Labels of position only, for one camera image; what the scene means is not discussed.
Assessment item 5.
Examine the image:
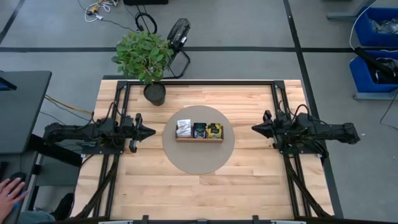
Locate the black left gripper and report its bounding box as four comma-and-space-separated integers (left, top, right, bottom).
123, 112, 157, 154

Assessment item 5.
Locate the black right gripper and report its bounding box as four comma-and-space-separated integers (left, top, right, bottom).
251, 109, 294, 151

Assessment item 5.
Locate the white orange Tazo tea bag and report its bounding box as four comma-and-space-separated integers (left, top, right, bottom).
175, 118, 192, 139

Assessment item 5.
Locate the green yellow tea bag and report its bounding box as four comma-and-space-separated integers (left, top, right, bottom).
206, 122, 223, 139

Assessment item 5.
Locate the dark blue tea bag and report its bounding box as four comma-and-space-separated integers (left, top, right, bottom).
192, 121, 208, 139

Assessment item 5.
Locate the wooden compartment tea box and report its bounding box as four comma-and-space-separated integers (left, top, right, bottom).
174, 119, 224, 144

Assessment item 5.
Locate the round grey table mat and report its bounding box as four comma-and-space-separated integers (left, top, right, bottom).
162, 105, 236, 175

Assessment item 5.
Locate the green plant in black pot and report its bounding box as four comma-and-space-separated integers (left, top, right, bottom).
111, 30, 174, 107

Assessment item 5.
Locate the black floor fan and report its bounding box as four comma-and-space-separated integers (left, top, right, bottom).
162, 17, 192, 80

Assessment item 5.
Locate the blue plastic bin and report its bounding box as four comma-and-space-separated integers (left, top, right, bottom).
354, 6, 398, 48
348, 50, 398, 94

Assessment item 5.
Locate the person's foot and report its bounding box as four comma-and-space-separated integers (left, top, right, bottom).
50, 192, 75, 222

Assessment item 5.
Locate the dark desk shelf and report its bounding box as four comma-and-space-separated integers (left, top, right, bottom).
0, 151, 43, 224

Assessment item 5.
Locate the black desk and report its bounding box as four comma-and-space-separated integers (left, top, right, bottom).
0, 70, 53, 156

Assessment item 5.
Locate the black tripod leg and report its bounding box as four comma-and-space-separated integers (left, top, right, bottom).
354, 46, 398, 80

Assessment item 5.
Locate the black floor box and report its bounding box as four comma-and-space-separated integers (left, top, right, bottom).
123, 0, 169, 6

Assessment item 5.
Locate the black computer mouse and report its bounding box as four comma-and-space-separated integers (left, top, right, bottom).
8, 171, 28, 206

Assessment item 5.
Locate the grey table foot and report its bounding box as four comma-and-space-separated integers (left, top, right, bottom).
326, 0, 373, 21

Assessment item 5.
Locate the person's leg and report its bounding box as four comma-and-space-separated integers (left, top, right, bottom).
17, 210, 58, 224

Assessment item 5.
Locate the dark laptop screen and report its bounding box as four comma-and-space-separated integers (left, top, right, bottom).
0, 74, 18, 91

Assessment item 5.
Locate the person's hand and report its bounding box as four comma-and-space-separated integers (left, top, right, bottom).
0, 177, 29, 222

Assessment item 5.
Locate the black coiled cable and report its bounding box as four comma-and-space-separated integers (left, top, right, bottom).
134, 11, 158, 34

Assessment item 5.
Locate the thin white cable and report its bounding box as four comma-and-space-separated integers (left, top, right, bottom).
348, 0, 379, 51

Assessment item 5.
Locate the white yellow cable bundle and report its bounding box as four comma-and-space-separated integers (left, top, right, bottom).
83, 0, 119, 24

